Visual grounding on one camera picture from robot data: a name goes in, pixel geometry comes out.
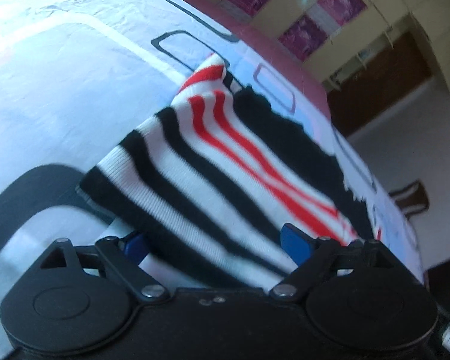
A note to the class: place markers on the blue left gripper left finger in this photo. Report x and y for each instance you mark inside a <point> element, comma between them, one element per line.
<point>133,247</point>

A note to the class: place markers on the dark wooden chair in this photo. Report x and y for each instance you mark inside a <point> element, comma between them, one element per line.
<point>412,200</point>

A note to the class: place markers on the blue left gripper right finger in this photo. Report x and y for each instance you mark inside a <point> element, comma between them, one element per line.
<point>298,245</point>

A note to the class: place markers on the patterned white blue bedsheet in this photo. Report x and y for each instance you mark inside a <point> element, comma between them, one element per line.
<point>78,75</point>

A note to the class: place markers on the pink bed cover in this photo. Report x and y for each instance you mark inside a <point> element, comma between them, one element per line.
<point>270,50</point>

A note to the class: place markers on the cream wardrobe with purple panels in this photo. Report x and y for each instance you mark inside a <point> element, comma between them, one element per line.
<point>324,35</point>

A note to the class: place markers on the dark wooden door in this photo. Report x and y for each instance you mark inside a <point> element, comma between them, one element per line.
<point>389,77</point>

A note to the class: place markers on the striped white black red garment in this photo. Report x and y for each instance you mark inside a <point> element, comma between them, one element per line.
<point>211,179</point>

